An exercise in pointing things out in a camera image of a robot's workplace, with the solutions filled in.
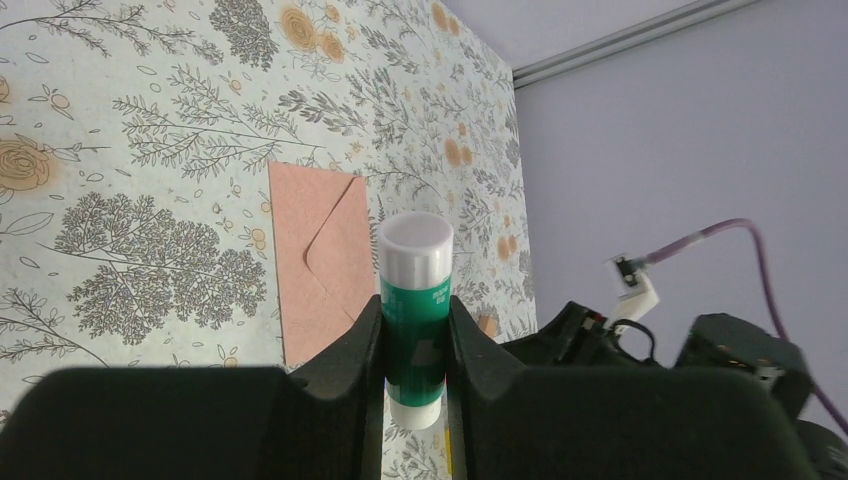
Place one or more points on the floral patterned table mat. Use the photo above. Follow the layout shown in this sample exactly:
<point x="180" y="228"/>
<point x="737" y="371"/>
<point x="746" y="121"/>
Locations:
<point x="136" y="139"/>

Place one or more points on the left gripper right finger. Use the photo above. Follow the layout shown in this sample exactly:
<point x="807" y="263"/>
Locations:
<point x="562" y="403"/>

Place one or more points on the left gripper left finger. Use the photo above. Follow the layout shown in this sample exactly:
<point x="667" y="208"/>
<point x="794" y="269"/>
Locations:
<point x="323" y="420"/>

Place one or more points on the green white glue stick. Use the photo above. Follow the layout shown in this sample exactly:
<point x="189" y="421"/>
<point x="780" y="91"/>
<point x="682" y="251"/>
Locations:
<point x="415" y="251"/>

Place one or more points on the right aluminium frame post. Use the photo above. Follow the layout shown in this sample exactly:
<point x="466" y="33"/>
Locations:
<point x="684" y="17"/>

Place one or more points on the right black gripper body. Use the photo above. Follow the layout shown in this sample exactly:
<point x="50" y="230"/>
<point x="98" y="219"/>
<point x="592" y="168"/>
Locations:
<point x="579" y="335"/>

